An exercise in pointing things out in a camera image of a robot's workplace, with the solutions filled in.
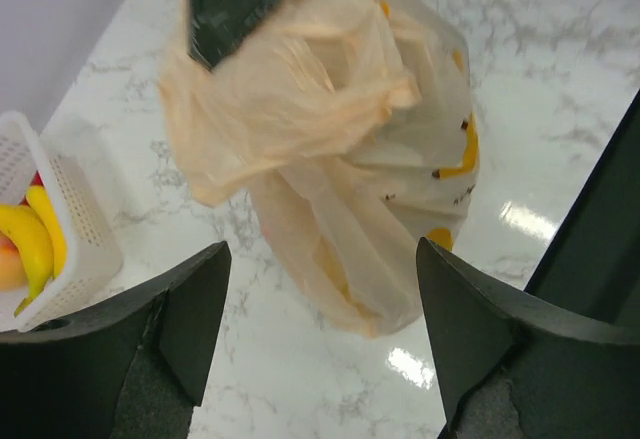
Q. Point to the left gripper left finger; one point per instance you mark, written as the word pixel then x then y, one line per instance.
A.
pixel 134 365

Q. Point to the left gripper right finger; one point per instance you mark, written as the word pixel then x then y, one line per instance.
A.
pixel 510 365

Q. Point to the peach banana-print plastic bag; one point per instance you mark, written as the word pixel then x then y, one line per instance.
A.
pixel 350 124

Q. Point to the fake orange fruit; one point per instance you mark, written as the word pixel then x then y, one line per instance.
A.
pixel 12 273

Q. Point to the fake yellow banana bunch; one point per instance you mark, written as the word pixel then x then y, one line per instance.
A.
pixel 35 231

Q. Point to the white plastic fruit basket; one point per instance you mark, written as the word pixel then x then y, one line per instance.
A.
pixel 93 257

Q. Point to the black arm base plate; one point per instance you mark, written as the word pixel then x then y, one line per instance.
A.
pixel 591 266

